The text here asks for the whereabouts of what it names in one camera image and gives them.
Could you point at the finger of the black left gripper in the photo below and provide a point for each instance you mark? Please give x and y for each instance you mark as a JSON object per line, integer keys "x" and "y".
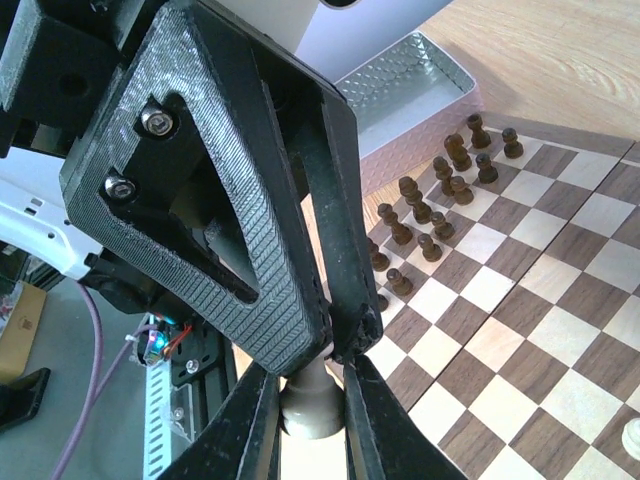
{"x": 282, "y": 175}
{"x": 184, "y": 174}

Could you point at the cardboard box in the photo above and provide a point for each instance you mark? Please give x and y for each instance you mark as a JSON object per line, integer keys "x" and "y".
{"x": 20, "y": 316}

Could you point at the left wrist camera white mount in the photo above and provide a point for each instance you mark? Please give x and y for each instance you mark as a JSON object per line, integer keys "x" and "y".
{"x": 335, "y": 37}

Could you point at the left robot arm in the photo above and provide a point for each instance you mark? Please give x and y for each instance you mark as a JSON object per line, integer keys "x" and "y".
{"x": 34, "y": 218}

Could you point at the dark chess pieces group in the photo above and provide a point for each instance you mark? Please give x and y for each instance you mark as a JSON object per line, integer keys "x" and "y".
{"x": 468, "y": 269}

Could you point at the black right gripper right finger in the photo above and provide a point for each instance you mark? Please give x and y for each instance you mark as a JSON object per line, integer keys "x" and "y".
{"x": 382, "y": 442}

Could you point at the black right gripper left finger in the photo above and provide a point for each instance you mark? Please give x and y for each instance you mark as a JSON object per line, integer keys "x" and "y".
{"x": 243, "y": 439}

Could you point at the white rook chess piece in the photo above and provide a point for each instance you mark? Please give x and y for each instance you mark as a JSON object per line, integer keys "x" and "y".
{"x": 312, "y": 403}

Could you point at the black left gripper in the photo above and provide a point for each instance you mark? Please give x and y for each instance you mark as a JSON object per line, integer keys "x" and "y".
{"x": 103, "y": 75}

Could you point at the wooden chess board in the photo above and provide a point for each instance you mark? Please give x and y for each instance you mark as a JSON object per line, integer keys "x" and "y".
{"x": 542, "y": 386}

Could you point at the white pawn chess piece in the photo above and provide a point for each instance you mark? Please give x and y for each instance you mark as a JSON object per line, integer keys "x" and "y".
{"x": 630, "y": 438}

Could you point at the light blue slotted cable duct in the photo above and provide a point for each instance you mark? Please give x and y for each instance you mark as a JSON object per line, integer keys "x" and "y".
{"x": 169, "y": 421}

